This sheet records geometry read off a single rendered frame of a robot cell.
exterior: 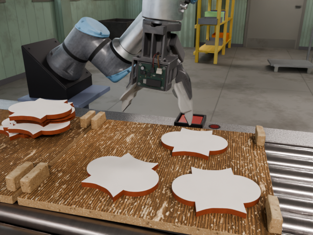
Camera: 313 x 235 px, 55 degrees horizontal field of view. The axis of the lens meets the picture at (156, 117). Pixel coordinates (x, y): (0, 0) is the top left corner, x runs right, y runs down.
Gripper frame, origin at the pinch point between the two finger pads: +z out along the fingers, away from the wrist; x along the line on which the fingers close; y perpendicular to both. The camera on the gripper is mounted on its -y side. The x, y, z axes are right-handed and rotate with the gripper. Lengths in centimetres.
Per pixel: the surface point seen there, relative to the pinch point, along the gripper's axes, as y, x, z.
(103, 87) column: -56, -41, 17
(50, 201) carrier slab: 24.6, -9.3, 7.1
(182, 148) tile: 2.6, 6.9, 4.5
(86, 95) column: -44, -43, 17
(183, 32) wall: -731, -158, 77
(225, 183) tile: 12.6, 16.7, 3.7
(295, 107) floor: -316, 81, 93
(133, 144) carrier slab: 1.9, -4.2, 6.7
